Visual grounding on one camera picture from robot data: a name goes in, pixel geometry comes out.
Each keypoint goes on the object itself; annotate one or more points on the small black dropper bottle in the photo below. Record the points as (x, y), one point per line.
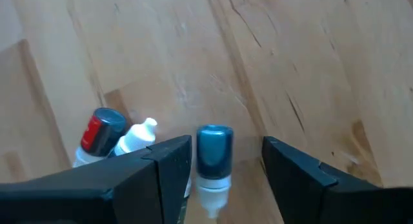
(138, 137)

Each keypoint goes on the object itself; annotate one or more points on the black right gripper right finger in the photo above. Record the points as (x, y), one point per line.
(322, 201)

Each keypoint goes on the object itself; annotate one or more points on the small red-label dropper bottle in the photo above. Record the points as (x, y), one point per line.
(106, 133)

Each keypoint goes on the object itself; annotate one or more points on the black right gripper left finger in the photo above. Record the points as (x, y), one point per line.
(96, 198)

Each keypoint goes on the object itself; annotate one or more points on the small blue dropper bottle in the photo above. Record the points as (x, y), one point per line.
(214, 153)

